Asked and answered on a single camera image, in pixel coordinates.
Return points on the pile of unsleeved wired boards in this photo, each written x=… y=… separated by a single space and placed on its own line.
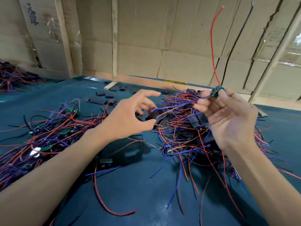
x=47 y=134

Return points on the thin wooden post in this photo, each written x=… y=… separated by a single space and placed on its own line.
x=114 y=40

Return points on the pile of black sleeve pieces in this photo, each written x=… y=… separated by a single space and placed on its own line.
x=96 y=99

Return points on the yellow strip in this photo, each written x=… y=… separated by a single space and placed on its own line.
x=174 y=82

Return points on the pile of sleeved wired boards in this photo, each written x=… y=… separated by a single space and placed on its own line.
x=197 y=120

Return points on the person's right forearm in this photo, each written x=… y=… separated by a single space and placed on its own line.
x=277 y=195

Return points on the black heat-shrink sleeve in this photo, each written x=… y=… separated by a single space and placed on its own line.
x=146 y=116

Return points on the person's left hand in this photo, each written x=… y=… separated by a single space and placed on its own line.
x=124 y=120

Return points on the pale slanted wooden post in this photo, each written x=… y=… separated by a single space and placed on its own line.
x=277 y=54

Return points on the person's left forearm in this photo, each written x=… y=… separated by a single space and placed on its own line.
x=42 y=186

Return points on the wooden ledge board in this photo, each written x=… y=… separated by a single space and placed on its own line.
x=141 y=82

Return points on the wide wooden post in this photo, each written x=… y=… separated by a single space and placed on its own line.
x=63 y=40

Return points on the clear plastic sheet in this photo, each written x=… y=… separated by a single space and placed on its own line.
x=294 y=47

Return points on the person's right hand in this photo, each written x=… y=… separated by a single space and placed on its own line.
x=233 y=120

